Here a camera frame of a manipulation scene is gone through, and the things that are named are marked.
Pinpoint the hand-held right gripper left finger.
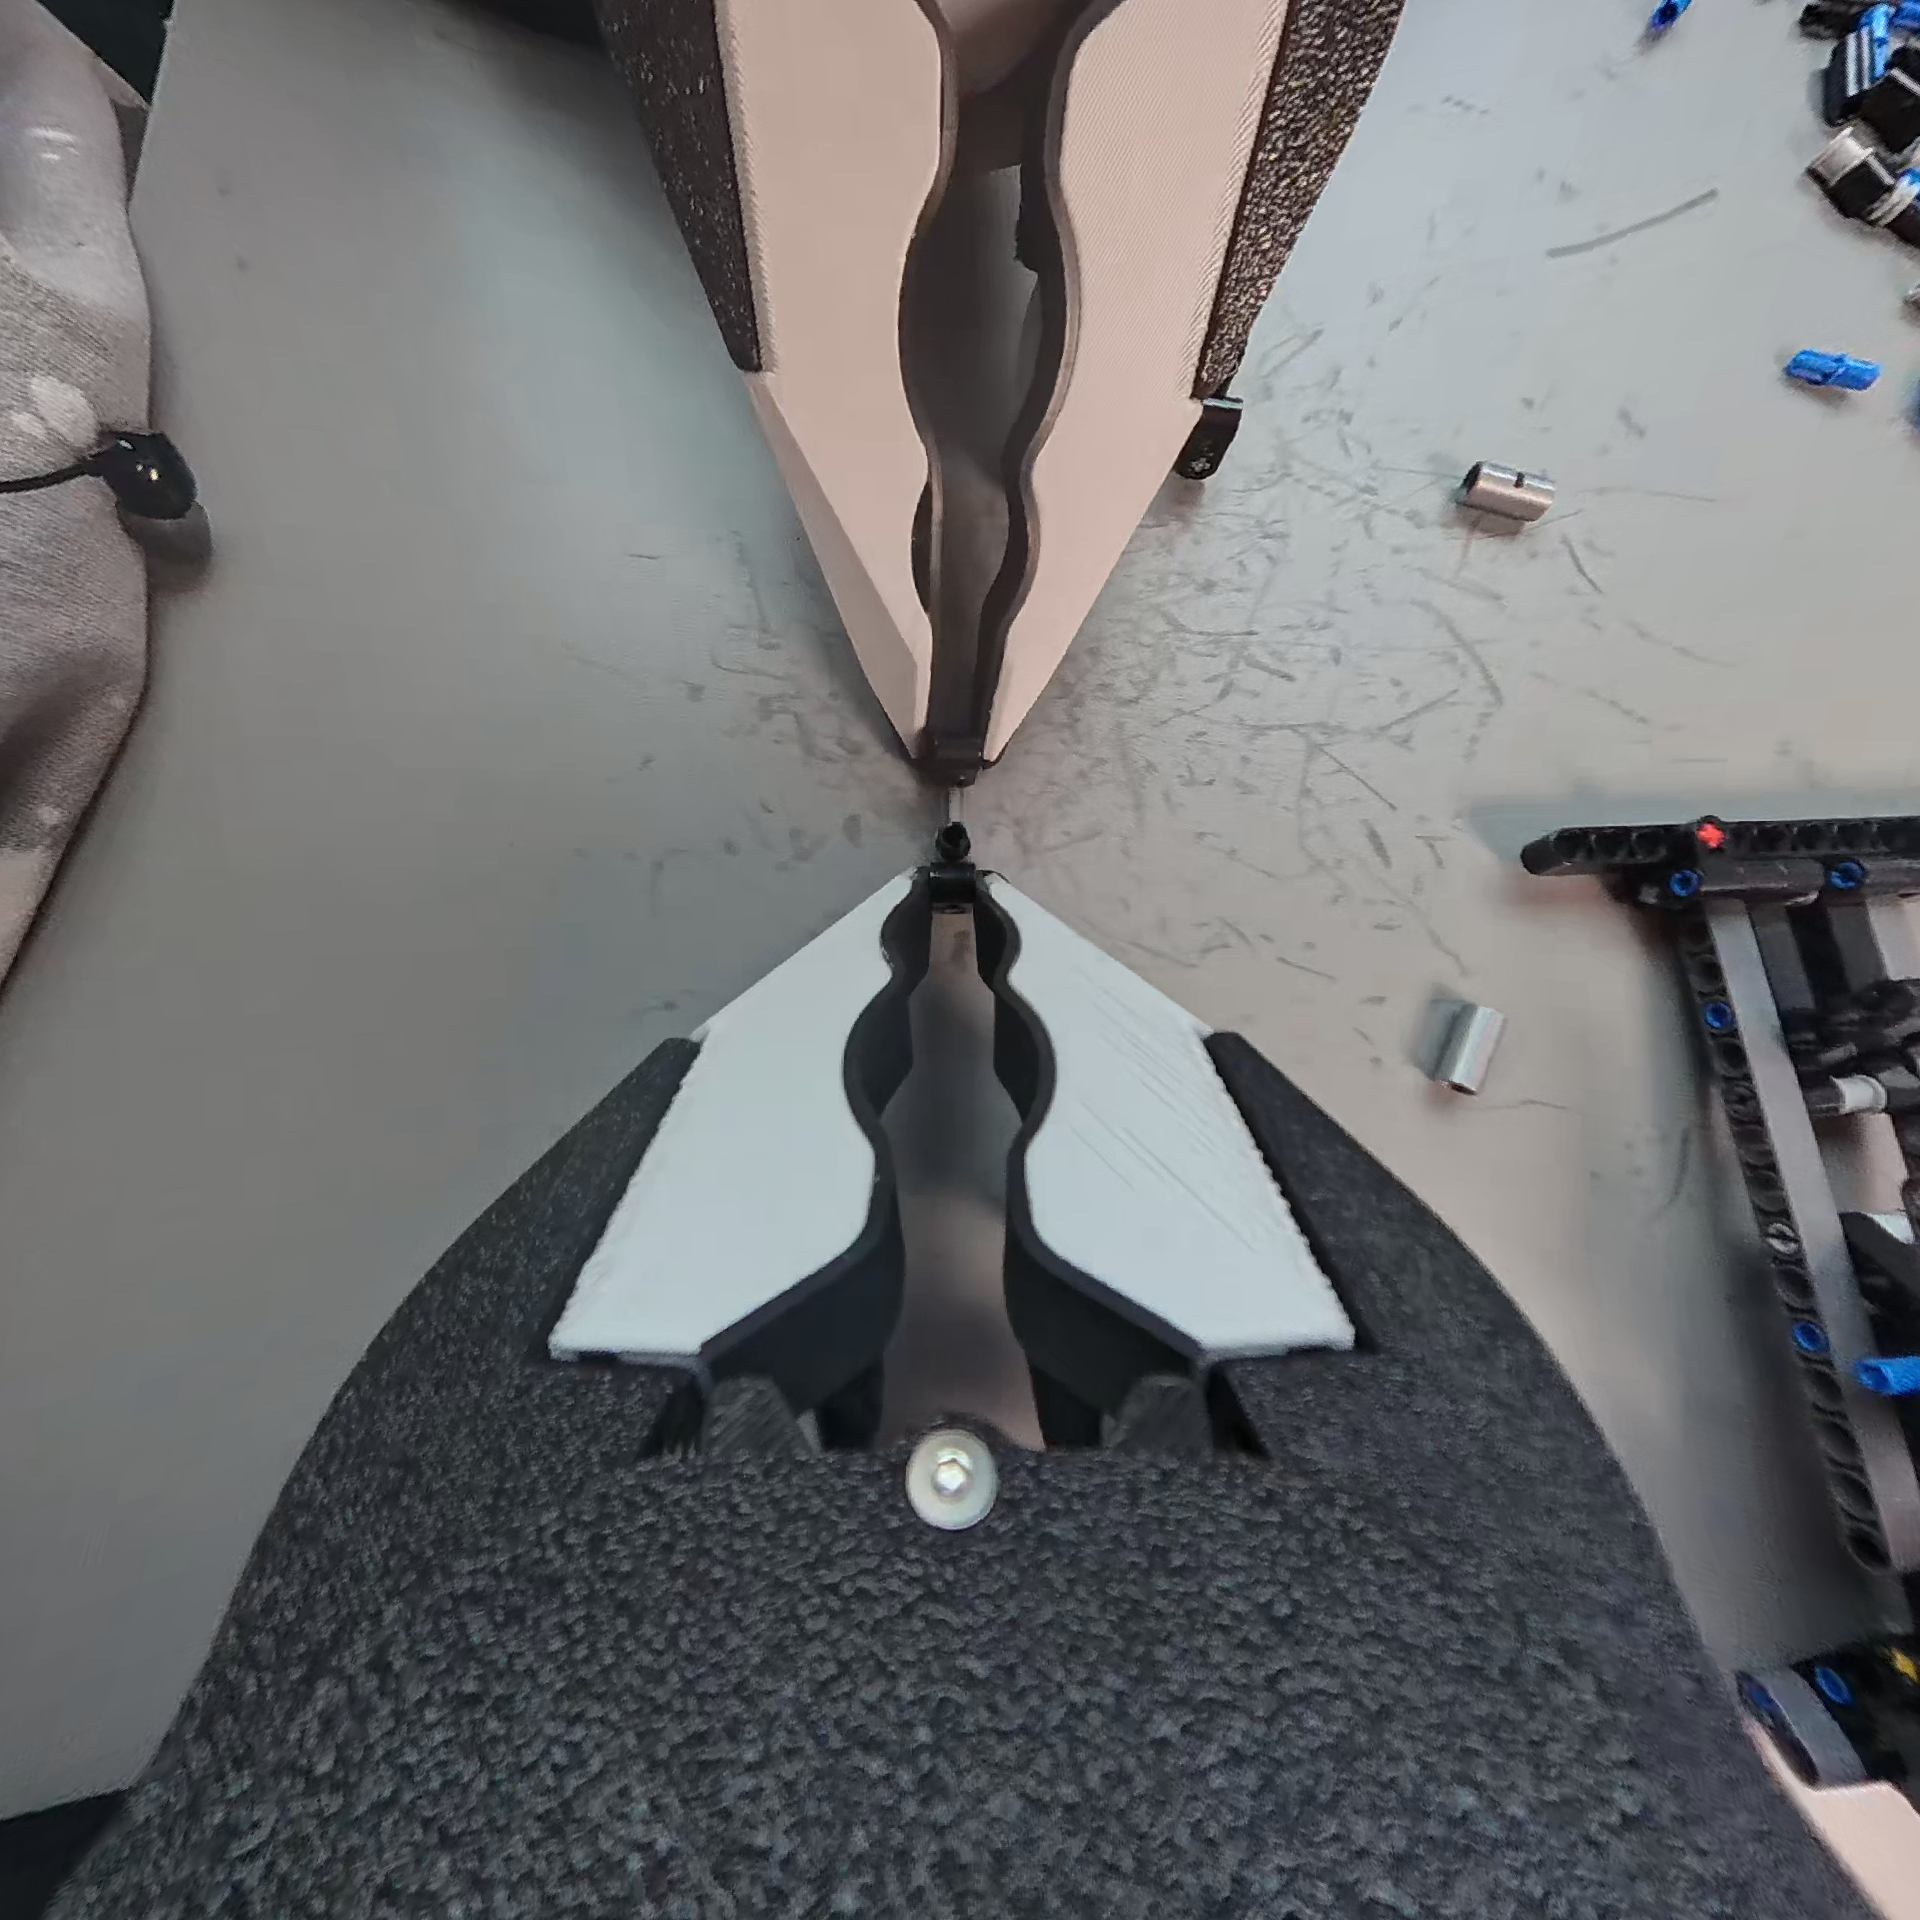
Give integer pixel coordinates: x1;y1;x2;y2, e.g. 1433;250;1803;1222
547;870;932;1454

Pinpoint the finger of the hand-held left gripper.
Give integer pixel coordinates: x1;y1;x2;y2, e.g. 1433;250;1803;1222
721;0;963;769
971;0;1297;769

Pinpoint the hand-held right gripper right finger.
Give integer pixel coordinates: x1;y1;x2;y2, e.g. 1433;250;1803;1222
969;872;1361;1454

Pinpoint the grey black toy chassis model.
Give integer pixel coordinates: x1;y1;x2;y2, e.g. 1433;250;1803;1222
1520;813;1920;1787

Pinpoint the pile of blue black pins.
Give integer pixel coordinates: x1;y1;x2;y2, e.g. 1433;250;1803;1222
1641;0;1920;395

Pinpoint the black earphone with cable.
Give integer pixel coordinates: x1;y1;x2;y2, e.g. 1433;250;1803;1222
0;430;201;521

